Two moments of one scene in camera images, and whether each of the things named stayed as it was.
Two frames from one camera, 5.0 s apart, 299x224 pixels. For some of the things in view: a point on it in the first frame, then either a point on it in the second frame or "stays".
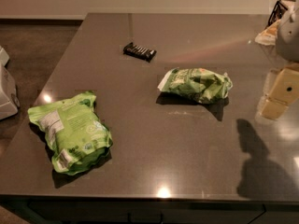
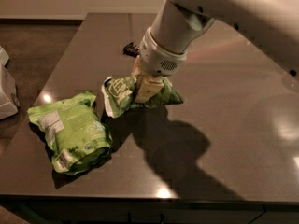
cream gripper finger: (283, 92) to (147, 88)
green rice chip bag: (76, 137) stays
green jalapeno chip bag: (199, 85) to (119, 94)
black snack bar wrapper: (138, 51) stays
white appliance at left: (8, 101) stays
